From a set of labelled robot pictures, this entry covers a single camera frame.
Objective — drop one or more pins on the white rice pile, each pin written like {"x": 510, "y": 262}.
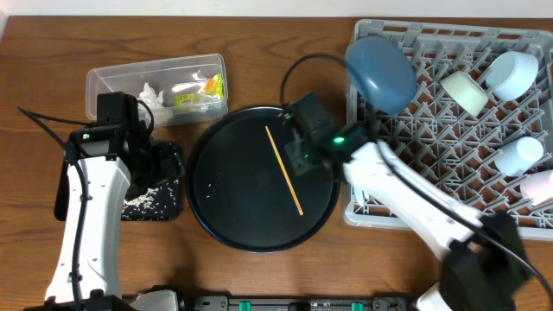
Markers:
{"x": 158, "y": 204}

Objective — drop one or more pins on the white napkin waste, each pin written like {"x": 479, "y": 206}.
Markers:
{"x": 161, "y": 113}

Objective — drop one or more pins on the light blue saucer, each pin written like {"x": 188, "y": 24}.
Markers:
{"x": 511, "y": 75}

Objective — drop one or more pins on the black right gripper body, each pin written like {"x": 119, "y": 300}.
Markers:
{"x": 301, "y": 155}

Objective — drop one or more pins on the small white cup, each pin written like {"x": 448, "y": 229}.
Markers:
{"x": 517, "y": 157}

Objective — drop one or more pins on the pink cup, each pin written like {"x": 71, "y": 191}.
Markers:
{"x": 537, "y": 187}

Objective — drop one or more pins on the grey dishwasher rack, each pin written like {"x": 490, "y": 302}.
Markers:
{"x": 448, "y": 146}

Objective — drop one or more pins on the pale green bowl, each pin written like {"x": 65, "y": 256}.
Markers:
{"x": 465, "y": 92}

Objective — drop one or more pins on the dark blue plate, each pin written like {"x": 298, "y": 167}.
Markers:
{"x": 386, "y": 78}

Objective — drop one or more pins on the black round tray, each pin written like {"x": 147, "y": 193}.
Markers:
{"x": 237, "y": 192}

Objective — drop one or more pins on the clear plastic bin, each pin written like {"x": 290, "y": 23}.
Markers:
{"x": 161, "y": 75}

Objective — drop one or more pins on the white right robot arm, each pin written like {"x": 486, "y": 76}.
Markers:
{"x": 483, "y": 259}

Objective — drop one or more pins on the green orange snack wrapper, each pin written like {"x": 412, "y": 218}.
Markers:
{"x": 201, "y": 93}

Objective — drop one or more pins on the black square mat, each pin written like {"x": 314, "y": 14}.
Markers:
{"x": 128, "y": 181}

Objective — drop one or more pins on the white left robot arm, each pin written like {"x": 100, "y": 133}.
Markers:
{"x": 86, "y": 275}

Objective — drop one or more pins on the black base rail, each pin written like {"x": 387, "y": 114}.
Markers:
{"x": 168, "y": 298}

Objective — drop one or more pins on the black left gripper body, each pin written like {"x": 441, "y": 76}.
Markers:
{"x": 152, "y": 174}

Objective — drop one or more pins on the wooden chopstick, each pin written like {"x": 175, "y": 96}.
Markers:
{"x": 284, "y": 171}

